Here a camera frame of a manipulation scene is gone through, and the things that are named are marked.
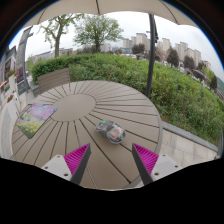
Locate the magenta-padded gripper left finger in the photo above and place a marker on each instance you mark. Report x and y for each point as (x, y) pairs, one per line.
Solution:
(77, 159)

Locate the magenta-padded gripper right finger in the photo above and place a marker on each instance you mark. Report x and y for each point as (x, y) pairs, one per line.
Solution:
(146, 160)

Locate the transparent computer mouse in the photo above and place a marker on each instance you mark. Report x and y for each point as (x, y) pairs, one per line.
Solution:
(111, 132)

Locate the cherry blossom print mouse pad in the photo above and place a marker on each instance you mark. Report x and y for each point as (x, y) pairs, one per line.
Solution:
(35, 118)

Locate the brown slatted chair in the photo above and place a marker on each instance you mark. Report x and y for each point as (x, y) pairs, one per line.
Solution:
(53, 80)

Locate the white planter box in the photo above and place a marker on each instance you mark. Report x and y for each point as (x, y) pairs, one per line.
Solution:
(13, 106)

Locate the green hedge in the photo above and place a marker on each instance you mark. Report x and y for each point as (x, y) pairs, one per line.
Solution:
(116, 70)

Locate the sparse-leaved tree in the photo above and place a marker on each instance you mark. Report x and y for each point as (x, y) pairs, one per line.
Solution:
(57, 43)

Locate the group of apartment buildings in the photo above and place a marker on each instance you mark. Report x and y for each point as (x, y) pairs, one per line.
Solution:
(141, 38)

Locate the tall grey sign pillar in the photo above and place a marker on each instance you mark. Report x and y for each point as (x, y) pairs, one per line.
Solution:
(22, 50)

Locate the round leafy tree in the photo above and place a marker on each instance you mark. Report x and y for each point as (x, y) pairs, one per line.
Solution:
(96, 30)

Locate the beige patio umbrella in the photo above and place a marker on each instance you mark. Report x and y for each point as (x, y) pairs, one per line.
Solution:
(100, 6)

